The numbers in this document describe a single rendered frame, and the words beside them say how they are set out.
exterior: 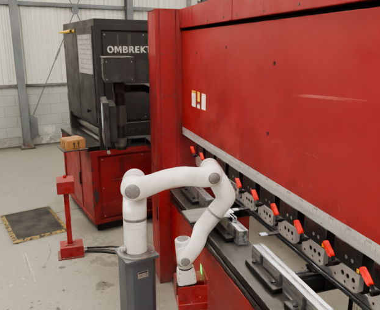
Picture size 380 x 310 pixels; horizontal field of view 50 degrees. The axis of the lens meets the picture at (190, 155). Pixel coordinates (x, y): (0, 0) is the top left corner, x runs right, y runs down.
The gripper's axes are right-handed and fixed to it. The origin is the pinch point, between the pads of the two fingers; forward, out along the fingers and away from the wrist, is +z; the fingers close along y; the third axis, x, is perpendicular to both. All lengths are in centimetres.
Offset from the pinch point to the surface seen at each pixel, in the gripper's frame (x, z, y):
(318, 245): 53, -46, -48
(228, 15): -38, -141, -41
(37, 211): -315, 61, 148
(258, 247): -1.3, -18.7, -40.8
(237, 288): 4.2, 0.6, -26.5
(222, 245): -24.5, -10.5, -25.8
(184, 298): 4.8, 0.2, 2.5
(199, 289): 4.8, -3.4, -5.7
